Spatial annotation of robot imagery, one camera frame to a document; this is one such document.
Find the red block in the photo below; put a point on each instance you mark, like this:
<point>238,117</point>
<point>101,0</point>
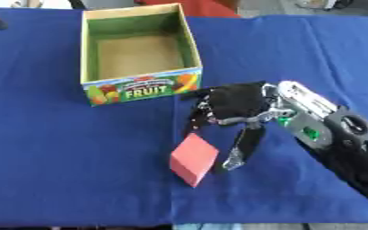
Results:
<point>193,160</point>

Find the red chair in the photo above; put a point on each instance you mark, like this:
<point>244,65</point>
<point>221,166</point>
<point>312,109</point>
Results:
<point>189,7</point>

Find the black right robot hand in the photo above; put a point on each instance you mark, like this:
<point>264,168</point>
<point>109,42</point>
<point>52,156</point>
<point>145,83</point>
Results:
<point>237,99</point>

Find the cardboard box with green inside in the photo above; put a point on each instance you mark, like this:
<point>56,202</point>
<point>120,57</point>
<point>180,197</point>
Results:
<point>138,60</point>

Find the silver and black right robot arm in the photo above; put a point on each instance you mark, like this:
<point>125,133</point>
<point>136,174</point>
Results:
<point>344,134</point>

